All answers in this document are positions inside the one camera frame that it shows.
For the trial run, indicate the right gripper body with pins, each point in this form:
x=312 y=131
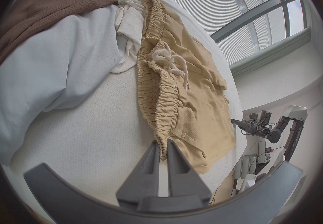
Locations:
x=249 y=127

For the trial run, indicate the brown garment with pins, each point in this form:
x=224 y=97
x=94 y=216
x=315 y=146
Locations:
x=50 y=3

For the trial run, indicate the tan shorts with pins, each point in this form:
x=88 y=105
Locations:
x=196 y=91

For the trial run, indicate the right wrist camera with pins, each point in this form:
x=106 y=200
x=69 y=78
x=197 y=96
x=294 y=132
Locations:
x=253 y=116

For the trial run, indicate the grey-green curtain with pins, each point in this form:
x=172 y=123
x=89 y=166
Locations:
x=272 y=52

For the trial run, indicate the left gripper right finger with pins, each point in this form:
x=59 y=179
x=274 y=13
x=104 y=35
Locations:
x=193 y=189

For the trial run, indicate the cream garment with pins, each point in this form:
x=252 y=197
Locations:
x=126 y=28

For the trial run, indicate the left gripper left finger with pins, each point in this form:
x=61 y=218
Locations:
x=133 y=190

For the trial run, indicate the bed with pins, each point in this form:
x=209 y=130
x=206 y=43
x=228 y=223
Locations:
x=101 y=129

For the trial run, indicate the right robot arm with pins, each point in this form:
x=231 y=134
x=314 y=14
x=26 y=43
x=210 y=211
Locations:
x=294 y=111

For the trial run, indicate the pale blue garment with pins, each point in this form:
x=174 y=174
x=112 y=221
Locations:
x=50 y=66

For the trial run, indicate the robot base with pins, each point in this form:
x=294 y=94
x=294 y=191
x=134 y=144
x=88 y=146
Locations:
x=242 y=167

